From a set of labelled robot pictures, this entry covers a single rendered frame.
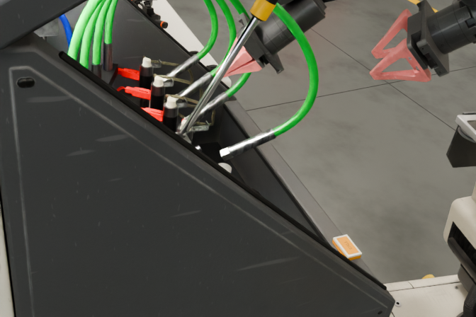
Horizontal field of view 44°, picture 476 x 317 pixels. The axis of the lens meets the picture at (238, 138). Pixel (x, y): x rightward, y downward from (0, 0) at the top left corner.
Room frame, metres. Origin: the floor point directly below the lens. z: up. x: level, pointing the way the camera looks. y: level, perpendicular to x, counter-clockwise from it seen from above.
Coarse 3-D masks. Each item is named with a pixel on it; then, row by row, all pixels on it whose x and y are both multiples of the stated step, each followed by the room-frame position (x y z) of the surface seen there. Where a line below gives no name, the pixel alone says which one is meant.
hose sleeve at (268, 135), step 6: (264, 132) 0.80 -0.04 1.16; (270, 132) 0.80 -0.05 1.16; (252, 138) 0.80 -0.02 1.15; (258, 138) 0.79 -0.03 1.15; (264, 138) 0.79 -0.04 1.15; (270, 138) 0.79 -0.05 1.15; (234, 144) 0.80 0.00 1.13; (240, 144) 0.79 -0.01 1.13; (246, 144) 0.79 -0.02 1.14; (252, 144) 0.79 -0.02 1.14; (258, 144) 0.79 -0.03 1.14; (234, 150) 0.79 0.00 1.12; (240, 150) 0.79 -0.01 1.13; (246, 150) 0.79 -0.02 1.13
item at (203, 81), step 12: (108, 0) 0.95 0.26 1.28; (216, 0) 1.05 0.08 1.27; (228, 12) 1.06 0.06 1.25; (96, 24) 0.94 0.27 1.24; (228, 24) 1.06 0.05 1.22; (96, 36) 0.94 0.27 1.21; (96, 48) 0.94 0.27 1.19; (228, 48) 1.07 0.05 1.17; (96, 60) 0.94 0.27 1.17; (96, 72) 0.93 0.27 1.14; (192, 84) 1.03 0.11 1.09; (204, 84) 1.04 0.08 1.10
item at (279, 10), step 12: (96, 0) 0.76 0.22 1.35; (84, 12) 0.76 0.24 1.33; (276, 12) 0.79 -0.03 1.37; (84, 24) 0.76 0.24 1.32; (288, 24) 0.79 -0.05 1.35; (72, 36) 0.76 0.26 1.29; (300, 36) 0.80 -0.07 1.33; (72, 48) 0.76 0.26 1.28; (312, 60) 0.80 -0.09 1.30; (312, 72) 0.80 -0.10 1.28; (312, 84) 0.80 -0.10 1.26; (312, 96) 0.80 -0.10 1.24; (300, 108) 0.81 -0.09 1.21; (288, 120) 0.80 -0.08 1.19; (300, 120) 0.80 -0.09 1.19; (276, 132) 0.80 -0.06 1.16
